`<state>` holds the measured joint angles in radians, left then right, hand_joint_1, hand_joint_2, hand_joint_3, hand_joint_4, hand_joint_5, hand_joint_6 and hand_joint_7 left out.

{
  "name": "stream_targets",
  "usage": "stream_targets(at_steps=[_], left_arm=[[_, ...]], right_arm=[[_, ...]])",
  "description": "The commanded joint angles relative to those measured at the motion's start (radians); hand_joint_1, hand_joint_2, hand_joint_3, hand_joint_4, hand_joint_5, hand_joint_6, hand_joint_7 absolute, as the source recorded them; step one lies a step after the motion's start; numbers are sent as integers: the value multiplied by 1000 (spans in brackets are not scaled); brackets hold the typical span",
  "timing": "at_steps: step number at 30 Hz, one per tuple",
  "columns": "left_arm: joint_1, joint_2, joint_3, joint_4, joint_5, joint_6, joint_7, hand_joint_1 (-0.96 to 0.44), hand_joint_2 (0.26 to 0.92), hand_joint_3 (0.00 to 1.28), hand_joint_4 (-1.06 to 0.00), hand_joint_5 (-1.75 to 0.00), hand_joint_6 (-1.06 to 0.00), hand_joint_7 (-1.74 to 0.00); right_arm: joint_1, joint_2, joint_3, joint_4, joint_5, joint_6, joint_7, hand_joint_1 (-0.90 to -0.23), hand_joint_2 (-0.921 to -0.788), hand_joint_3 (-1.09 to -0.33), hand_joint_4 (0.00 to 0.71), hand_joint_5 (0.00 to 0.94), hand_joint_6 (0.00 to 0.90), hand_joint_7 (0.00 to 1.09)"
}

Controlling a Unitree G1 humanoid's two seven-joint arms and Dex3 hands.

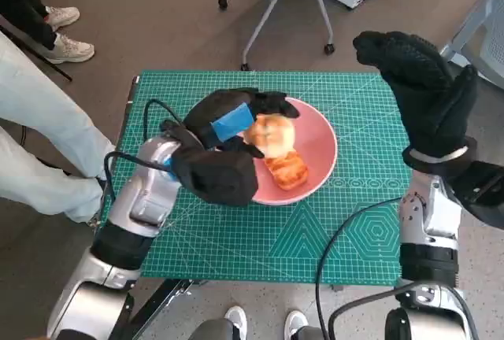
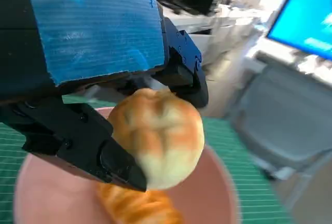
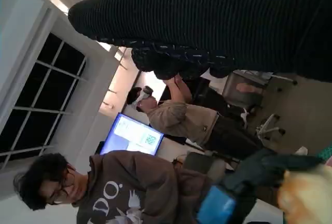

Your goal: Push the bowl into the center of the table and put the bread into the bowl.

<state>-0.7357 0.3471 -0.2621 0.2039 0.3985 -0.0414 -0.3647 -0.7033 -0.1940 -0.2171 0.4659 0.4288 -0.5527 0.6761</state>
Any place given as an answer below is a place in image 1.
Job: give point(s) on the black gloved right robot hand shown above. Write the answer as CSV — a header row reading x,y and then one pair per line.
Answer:
x,y
433,108

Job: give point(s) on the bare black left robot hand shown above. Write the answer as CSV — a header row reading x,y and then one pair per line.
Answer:
x,y
224,119

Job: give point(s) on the round toy bread bun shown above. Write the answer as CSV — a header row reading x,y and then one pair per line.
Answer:
x,y
271,135

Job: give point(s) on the long twisted toy bread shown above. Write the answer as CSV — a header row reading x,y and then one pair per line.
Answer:
x,y
289,172

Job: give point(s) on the pink bowl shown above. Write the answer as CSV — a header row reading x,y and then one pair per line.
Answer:
x,y
315,139

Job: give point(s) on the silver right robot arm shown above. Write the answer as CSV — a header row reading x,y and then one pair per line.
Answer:
x,y
429,218

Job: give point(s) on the white mesh chair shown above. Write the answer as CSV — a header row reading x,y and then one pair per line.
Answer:
x,y
494,45

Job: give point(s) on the green cutting mat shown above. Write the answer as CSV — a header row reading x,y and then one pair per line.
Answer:
x,y
236,245

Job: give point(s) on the person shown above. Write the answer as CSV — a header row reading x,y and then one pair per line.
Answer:
x,y
19,1
39,100
236,320

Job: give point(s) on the black stand leg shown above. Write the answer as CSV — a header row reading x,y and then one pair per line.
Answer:
x,y
39,54

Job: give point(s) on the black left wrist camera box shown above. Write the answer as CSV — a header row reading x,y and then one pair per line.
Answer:
x,y
216,178

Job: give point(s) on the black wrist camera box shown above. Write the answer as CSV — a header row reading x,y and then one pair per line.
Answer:
x,y
216,178
484,194

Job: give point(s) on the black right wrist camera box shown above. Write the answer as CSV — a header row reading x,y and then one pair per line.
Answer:
x,y
484,194

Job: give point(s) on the black metal table rail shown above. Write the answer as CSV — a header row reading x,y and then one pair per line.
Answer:
x,y
157,304

